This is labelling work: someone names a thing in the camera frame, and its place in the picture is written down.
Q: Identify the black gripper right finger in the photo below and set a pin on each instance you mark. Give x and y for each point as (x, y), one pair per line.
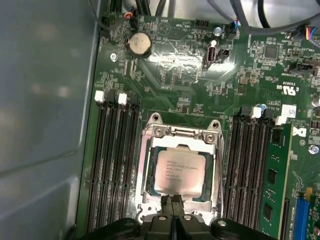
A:
(190, 227)

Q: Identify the silver coin battery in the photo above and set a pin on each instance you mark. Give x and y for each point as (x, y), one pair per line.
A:
(138, 45)

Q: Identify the socket locking lever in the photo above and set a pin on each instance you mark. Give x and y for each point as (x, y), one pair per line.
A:
(220, 172)

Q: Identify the black square chip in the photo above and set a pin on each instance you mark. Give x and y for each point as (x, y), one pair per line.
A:
(271, 52)

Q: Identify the silver motherboard screw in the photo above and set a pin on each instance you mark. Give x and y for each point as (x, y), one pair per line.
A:
(114, 57)
(313, 149)
(218, 31)

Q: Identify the large silver capacitor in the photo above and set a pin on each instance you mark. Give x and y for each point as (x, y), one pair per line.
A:
(316, 102)

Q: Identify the silver CPU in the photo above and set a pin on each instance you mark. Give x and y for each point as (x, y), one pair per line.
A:
(180, 172)

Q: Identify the black open PC case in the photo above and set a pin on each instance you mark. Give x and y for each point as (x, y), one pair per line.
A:
(37, 125)

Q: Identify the blue expansion slot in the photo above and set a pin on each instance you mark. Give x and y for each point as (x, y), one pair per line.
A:
(301, 220)

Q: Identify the small blue capacitor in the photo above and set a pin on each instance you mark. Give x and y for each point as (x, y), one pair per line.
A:
(262, 107)

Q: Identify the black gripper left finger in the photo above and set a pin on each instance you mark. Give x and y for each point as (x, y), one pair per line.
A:
(160, 227)

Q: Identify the green RAM stick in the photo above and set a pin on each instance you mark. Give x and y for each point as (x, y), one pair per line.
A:
(275, 175)

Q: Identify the green motherboard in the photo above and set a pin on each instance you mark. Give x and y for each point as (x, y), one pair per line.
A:
(225, 95)

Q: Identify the white barcode sticker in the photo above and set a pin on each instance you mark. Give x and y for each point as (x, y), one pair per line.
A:
(288, 111)

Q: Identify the internal USB port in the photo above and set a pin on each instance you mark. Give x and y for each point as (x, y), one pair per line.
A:
(212, 55)

